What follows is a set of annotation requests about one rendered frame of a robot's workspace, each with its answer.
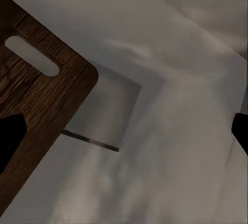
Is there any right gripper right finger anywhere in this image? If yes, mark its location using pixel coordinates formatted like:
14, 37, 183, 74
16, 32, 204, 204
231, 113, 248, 155

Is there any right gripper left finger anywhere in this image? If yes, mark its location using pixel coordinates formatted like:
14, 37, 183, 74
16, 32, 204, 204
0, 113, 27, 174

